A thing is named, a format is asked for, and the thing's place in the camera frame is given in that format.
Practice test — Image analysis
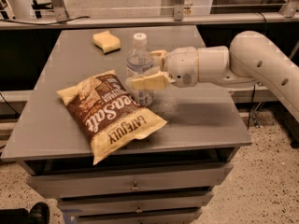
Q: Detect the brown sea salt chip bag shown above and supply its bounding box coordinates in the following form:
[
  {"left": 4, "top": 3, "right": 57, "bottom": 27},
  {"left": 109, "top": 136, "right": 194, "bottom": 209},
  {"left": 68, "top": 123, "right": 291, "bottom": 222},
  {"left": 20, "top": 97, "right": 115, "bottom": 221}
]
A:
[{"left": 58, "top": 70, "right": 166, "bottom": 163}]

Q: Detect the top drawer knob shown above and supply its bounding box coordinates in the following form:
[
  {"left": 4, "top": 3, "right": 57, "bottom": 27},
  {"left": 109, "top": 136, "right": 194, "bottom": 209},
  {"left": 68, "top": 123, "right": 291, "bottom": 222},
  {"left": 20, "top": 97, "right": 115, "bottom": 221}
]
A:
[{"left": 131, "top": 182, "right": 140, "bottom": 192}]

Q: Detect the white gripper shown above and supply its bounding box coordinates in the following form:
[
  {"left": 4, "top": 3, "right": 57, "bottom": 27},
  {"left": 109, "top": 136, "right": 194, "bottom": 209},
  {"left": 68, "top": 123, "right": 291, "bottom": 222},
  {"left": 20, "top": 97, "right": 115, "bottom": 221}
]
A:
[{"left": 131, "top": 47, "right": 198, "bottom": 91}]

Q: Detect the yellow sponge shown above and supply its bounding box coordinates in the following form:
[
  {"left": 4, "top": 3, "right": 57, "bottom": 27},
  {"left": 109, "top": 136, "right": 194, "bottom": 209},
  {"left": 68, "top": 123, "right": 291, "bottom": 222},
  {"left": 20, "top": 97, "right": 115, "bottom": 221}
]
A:
[{"left": 93, "top": 31, "right": 121, "bottom": 54}]

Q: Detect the metal rail frame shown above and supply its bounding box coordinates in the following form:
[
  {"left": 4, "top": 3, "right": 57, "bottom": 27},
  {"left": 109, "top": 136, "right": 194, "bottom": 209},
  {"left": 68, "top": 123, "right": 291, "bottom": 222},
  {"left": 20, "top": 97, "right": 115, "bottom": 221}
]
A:
[{"left": 1, "top": 0, "right": 299, "bottom": 29}]

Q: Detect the clear plastic water bottle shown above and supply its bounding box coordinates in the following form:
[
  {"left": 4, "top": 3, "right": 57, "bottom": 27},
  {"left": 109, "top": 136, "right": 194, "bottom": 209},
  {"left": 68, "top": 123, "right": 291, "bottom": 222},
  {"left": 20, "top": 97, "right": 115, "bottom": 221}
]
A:
[{"left": 126, "top": 33, "right": 154, "bottom": 106}]

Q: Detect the black cable on rail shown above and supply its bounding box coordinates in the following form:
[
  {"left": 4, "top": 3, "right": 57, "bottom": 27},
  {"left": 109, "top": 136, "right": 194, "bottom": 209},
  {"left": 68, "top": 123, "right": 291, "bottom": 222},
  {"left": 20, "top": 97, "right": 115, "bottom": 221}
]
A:
[{"left": 0, "top": 15, "right": 92, "bottom": 26}]

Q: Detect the middle drawer knob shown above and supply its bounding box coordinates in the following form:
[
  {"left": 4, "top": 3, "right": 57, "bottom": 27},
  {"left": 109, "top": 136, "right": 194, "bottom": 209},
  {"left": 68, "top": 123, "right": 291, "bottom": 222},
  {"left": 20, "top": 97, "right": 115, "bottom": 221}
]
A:
[{"left": 135, "top": 205, "right": 143, "bottom": 214}]

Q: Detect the grey drawer cabinet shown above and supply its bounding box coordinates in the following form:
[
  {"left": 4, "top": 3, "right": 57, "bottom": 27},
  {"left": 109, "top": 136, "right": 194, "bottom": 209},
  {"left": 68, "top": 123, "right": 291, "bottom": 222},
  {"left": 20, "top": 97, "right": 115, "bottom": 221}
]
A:
[{"left": 2, "top": 29, "right": 250, "bottom": 224}]

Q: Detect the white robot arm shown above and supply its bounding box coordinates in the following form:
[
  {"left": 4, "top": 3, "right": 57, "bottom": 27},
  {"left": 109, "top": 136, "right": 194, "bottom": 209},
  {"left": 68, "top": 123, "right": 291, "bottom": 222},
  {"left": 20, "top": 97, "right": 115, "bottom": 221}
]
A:
[{"left": 126, "top": 31, "right": 299, "bottom": 120}]

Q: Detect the drawer knob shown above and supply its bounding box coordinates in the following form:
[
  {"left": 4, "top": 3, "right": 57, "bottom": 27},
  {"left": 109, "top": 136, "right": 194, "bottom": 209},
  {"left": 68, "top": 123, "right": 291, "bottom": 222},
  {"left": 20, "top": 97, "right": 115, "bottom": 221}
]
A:
[
  {"left": 135, "top": 205, "right": 143, "bottom": 214},
  {"left": 131, "top": 182, "right": 140, "bottom": 192}
]

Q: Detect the black object bottom left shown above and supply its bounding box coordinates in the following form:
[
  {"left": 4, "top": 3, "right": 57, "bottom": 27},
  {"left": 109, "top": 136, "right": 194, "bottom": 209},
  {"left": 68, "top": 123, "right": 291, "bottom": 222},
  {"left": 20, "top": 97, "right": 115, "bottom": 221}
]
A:
[{"left": 0, "top": 202, "right": 50, "bottom": 224}]

